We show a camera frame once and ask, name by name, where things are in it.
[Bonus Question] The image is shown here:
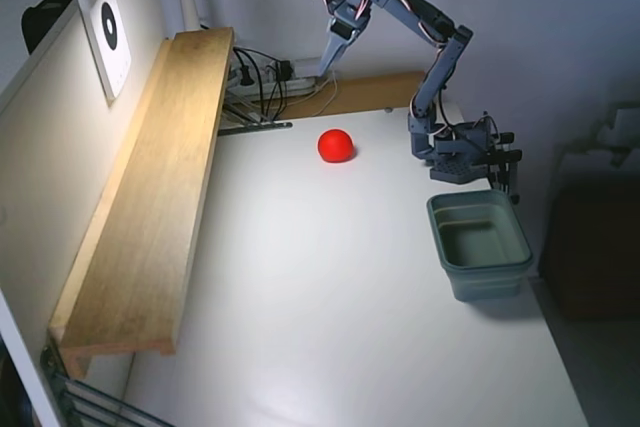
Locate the thin white cable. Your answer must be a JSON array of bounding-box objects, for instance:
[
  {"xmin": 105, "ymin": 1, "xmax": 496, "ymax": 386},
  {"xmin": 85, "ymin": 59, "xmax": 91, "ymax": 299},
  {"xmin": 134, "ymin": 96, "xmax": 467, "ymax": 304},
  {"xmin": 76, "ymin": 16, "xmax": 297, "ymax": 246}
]
[{"xmin": 313, "ymin": 70, "xmax": 340, "ymax": 117}]

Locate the black table clamp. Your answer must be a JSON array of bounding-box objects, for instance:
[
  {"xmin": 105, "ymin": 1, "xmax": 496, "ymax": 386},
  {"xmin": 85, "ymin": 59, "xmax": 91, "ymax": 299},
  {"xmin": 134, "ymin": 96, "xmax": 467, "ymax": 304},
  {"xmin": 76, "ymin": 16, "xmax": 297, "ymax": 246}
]
[
  {"xmin": 492, "ymin": 130, "xmax": 516, "ymax": 188},
  {"xmin": 497, "ymin": 148, "xmax": 524, "ymax": 206}
]

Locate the black power cable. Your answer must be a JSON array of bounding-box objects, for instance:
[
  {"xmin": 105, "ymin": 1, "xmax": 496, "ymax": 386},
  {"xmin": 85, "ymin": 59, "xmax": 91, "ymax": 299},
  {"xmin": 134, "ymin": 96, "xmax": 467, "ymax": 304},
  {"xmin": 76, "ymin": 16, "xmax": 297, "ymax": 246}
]
[{"xmin": 233, "ymin": 46, "xmax": 289, "ymax": 122}]

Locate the grey plastic container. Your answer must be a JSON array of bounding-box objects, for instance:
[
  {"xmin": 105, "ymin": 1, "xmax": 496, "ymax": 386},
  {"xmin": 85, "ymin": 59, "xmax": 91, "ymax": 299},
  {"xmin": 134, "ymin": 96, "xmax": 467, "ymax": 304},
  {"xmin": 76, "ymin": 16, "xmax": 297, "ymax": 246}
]
[{"xmin": 426, "ymin": 190, "xmax": 535, "ymax": 304}]

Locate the blue-grey gripper body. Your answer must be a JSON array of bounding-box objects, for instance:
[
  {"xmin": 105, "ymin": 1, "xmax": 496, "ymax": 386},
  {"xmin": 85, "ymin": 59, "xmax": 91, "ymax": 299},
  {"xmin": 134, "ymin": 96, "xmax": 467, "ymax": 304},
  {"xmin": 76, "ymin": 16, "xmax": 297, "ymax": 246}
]
[{"xmin": 327, "ymin": 0, "xmax": 375, "ymax": 44}]

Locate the white adapter box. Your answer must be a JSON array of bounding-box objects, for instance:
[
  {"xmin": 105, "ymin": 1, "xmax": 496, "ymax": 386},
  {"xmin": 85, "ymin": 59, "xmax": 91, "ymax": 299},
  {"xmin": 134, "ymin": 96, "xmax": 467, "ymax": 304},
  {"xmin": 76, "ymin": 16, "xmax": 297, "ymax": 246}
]
[{"xmin": 292, "ymin": 58, "xmax": 322, "ymax": 78}]

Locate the grey metal shelf bracket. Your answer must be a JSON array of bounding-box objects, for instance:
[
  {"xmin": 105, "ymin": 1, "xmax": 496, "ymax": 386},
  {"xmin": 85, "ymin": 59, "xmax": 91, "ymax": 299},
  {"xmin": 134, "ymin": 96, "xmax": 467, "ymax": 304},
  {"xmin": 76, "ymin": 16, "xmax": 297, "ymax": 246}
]
[{"xmin": 217, "ymin": 101, "xmax": 294, "ymax": 137}]

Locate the white power strip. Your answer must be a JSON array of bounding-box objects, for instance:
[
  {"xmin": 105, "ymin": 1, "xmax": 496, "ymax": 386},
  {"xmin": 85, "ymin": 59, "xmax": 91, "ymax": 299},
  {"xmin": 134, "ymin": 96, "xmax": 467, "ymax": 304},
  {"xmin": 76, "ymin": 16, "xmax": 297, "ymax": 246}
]
[{"xmin": 227, "ymin": 71, "xmax": 321, "ymax": 98}]

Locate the pale grey box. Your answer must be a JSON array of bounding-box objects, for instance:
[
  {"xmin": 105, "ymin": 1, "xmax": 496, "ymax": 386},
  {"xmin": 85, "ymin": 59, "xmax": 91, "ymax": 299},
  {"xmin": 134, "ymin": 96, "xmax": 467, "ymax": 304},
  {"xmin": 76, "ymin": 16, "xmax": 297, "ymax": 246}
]
[{"xmin": 597, "ymin": 104, "xmax": 640, "ymax": 148}]

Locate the long wooden shelf plank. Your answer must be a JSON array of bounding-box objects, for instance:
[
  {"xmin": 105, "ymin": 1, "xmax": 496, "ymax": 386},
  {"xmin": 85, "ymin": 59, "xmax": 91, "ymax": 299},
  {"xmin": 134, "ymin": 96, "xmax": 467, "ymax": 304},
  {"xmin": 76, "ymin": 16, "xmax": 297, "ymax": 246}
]
[{"xmin": 48, "ymin": 26, "xmax": 236, "ymax": 381}]

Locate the low wooden board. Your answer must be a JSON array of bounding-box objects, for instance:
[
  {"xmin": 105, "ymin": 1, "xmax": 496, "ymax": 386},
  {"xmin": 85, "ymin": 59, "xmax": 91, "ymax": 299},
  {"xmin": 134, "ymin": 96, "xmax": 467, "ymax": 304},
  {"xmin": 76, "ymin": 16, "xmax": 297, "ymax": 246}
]
[{"xmin": 279, "ymin": 70, "xmax": 427, "ymax": 121}]

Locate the red ball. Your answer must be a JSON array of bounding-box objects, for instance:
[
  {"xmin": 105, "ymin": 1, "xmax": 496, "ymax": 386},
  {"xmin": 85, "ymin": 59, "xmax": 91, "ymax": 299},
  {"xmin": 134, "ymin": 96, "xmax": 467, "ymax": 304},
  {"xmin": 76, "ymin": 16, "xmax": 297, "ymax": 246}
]
[{"xmin": 317, "ymin": 128, "xmax": 357, "ymax": 164}]

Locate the dark metal frame bracket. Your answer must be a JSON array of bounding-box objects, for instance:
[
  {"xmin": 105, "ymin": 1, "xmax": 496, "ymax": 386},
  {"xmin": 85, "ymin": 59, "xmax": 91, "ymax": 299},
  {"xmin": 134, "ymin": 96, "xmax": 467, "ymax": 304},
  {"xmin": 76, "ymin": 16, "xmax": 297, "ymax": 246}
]
[{"xmin": 39, "ymin": 341, "xmax": 176, "ymax": 427}]

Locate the blue-grey gripper finger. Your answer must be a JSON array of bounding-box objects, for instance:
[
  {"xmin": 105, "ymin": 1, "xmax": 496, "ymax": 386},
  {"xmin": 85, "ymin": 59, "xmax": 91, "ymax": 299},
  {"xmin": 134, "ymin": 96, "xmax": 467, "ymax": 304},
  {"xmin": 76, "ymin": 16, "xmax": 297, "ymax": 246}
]
[
  {"xmin": 318, "ymin": 34, "xmax": 351, "ymax": 77},
  {"xmin": 327, "ymin": 21, "xmax": 370, "ymax": 76}
]

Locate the white panel with black circle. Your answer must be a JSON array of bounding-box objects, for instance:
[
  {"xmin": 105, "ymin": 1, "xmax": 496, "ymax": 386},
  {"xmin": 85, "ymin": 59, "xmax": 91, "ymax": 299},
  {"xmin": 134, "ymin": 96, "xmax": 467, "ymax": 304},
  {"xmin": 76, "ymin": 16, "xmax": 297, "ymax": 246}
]
[{"xmin": 76, "ymin": 0, "xmax": 134, "ymax": 108}]

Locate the blue-grey robot base plate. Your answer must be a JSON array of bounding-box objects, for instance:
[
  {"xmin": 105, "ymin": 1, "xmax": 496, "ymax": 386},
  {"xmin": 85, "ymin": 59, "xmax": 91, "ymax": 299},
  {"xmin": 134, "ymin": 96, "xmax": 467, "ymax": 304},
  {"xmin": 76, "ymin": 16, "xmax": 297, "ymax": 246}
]
[{"xmin": 428, "ymin": 119, "xmax": 501, "ymax": 186}]

